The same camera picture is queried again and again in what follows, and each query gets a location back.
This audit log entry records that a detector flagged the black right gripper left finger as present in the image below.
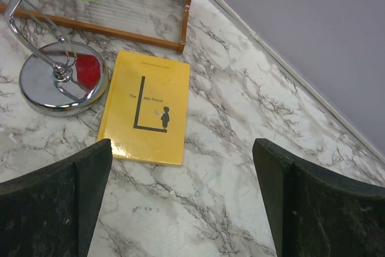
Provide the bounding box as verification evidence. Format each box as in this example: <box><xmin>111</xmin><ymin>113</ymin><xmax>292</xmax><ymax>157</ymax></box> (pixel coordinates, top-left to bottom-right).
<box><xmin>1</xmin><ymin>139</ymin><xmax>112</xmax><ymax>256</ymax></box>

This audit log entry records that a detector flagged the wooden dish rack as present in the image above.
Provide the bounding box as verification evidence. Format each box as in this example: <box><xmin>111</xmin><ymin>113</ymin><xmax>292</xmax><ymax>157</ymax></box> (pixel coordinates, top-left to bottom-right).
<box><xmin>14</xmin><ymin>0</ymin><xmax>192</xmax><ymax>54</ymax></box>

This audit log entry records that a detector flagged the chrome wine glass rack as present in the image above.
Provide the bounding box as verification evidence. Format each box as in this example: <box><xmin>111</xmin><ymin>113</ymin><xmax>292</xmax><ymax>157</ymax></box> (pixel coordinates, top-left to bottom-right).
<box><xmin>3</xmin><ymin>0</ymin><xmax>109</xmax><ymax>117</ymax></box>

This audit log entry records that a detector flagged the yellow Little Prince book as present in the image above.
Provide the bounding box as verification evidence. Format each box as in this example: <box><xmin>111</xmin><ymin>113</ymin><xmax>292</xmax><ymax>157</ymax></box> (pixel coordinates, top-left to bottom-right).
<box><xmin>98</xmin><ymin>51</ymin><xmax>190</xmax><ymax>166</ymax></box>

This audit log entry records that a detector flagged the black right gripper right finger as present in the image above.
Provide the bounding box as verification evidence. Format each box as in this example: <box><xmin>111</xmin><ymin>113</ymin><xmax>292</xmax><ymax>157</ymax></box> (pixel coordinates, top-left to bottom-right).
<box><xmin>252</xmin><ymin>138</ymin><xmax>384</xmax><ymax>256</ymax></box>

